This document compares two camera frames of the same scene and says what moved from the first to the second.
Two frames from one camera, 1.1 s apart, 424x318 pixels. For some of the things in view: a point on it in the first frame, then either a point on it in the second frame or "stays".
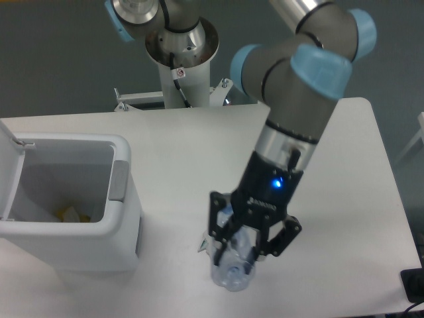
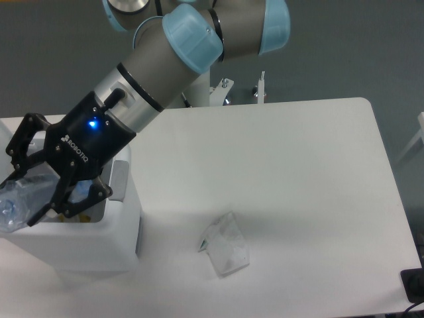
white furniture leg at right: (421, 134) stays
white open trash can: (73, 199) stays
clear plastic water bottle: (234, 260) -> (25, 198)
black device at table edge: (413, 280) stays
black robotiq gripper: (263, 195) -> (86, 141)
